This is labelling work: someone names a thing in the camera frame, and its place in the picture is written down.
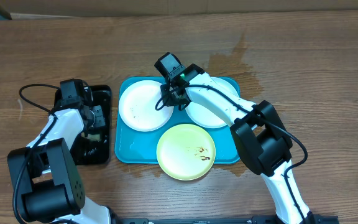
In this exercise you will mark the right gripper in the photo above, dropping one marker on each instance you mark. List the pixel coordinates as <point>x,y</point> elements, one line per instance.
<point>169,101</point>

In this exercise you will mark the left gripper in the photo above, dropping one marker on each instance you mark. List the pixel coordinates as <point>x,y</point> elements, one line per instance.
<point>100,121</point>

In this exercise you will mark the green yellow sponge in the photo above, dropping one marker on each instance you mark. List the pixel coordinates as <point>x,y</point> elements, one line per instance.
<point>94,137</point>

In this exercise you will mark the white plate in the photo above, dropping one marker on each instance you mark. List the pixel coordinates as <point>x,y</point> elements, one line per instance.
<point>203,117</point>
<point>137,106</point>

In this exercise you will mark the yellow-green plate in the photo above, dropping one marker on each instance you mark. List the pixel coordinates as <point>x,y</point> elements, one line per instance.
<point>186,152</point>

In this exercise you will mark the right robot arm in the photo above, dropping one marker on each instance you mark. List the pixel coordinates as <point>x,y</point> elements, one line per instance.
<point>262,142</point>

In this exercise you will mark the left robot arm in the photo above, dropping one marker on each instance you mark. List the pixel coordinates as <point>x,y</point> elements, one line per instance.
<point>47,186</point>

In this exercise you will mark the black plastic tray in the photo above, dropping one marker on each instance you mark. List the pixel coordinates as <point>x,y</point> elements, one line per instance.
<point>74,94</point>

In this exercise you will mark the teal plastic tray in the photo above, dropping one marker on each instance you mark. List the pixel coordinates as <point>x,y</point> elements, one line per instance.
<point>135,147</point>

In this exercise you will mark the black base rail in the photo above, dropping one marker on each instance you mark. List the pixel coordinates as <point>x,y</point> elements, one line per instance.
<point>258,219</point>

